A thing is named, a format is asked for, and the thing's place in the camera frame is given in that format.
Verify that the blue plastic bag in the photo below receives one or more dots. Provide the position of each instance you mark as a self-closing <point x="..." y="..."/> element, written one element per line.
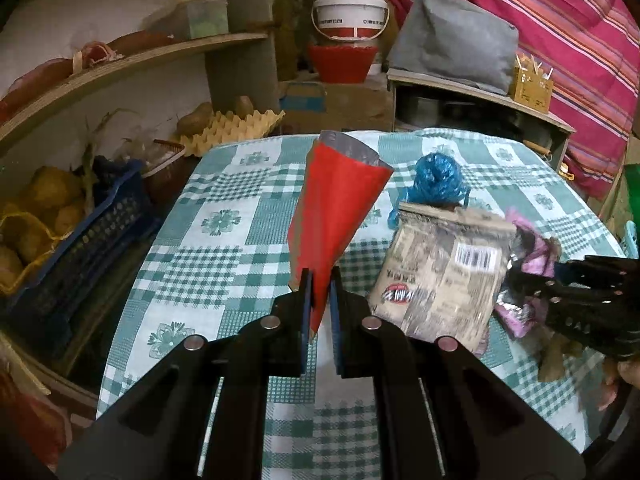
<point x="437" y="180"/>

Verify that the pink striped blanket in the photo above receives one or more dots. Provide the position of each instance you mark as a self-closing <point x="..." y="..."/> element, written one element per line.
<point x="565" y="35"/>

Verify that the blue plastic crate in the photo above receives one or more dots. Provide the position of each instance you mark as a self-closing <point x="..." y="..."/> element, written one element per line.
<point x="85" y="250"/>

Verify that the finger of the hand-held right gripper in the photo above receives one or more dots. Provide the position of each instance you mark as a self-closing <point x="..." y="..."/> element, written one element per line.
<point x="590" y="315"/>
<point x="600" y="271"/>

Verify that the brown cardboard box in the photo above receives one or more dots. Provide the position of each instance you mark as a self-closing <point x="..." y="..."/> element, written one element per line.
<point x="355" y="107"/>

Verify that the brown woven basket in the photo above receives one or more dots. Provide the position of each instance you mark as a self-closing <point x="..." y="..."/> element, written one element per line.
<point x="165" y="165"/>

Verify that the yellow egg tray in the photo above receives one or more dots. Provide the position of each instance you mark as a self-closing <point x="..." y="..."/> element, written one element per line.
<point x="235" y="127"/>

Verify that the yellow net potato bag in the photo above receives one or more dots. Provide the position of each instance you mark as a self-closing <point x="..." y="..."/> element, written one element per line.
<point x="35" y="220"/>

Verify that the wooden shelf unit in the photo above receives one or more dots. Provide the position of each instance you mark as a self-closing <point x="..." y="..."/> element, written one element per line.
<point x="150" y="57"/>

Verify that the brown potato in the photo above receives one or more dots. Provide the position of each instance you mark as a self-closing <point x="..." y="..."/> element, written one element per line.
<point x="195" y="117"/>
<point x="244" y="106"/>

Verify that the green checkered tablecloth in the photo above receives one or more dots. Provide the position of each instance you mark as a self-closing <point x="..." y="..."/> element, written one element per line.
<point x="225" y="260"/>

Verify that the person's right hand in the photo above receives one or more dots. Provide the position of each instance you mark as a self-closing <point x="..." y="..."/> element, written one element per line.
<point x="629" y="377"/>

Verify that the green bin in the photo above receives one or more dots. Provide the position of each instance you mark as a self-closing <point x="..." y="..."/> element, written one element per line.
<point x="632" y="190"/>

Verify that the wooden box with sticks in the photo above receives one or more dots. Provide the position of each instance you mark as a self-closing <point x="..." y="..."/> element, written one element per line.
<point x="531" y="85"/>

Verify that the wooden side shelf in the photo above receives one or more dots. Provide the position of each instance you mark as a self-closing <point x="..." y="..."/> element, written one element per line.
<point x="475" y="102"/>

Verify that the pink foil wrapper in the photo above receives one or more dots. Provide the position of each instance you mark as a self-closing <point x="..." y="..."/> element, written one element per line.
<point x="530" y="245"/>

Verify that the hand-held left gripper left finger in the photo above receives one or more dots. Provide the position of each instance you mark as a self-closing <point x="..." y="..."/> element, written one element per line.
<point x="305" y="320"/>

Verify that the red net bag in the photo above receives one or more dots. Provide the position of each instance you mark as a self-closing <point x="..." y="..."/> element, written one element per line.
<point x="30" y="420"/>
<point x="50" y="72"/>

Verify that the white plastic bucket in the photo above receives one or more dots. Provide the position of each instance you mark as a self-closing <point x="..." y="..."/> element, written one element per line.
<point x="350" y="15"/>

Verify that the dark cooking pot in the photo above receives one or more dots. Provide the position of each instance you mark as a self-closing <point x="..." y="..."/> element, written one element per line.
<point x="425" y="110"/>

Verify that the red paper packet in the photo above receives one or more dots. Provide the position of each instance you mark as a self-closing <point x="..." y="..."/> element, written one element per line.
<point x="335" y="210"/>

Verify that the beige snack packet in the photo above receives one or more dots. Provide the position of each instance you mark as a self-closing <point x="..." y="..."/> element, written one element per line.
<point x="440" y="270"/>

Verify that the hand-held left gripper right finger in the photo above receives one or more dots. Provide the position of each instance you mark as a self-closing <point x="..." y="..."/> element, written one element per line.
<point x="336" y="325"/>

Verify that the red plastic basin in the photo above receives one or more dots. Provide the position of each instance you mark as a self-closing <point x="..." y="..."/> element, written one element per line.
<point x="342" y="62"/>

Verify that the brown scrap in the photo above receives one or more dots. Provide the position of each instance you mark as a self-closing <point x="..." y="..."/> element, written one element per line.
<point x="557" y="360"/>

